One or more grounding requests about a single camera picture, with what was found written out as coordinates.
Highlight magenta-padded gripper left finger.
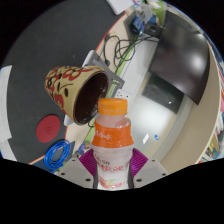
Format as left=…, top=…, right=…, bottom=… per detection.
left=54, top=148, right=98, bottom=190

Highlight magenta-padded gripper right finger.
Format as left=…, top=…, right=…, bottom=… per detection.
left=128, top=148, right=169, bottom=190

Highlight orange-capped drink bottle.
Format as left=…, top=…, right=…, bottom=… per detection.
left=91, top=97, right=135, bottom=191

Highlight flat round red coaster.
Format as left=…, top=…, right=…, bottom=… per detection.
left=35, top=114, right=62, bottom=144

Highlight flower-patterned paper cup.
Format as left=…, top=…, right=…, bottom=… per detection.
left=44, top=65, right=110, bottom=126

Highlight white paper sheet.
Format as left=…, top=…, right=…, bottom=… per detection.
left=0, top=64, right=18, bottom=163

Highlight black computer monitor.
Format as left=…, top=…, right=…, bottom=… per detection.
left=148, top=9, right=211, bottom=106

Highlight large black desk mat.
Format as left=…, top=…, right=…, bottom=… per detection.
left=0, top=0, right=128, bottom=165

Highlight small blue device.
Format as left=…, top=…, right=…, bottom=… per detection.
left=132, top=15, right=145, bottom=35

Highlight white notebook paper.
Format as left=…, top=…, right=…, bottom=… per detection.
left=106, top=0, right=134, bottom=16

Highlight coiled blue cable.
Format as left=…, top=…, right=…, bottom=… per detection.
left=43, top=139, right=72, bottom=173

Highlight tangled black cables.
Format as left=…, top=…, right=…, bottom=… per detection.
left=101, top=31, right=158, bottom=68

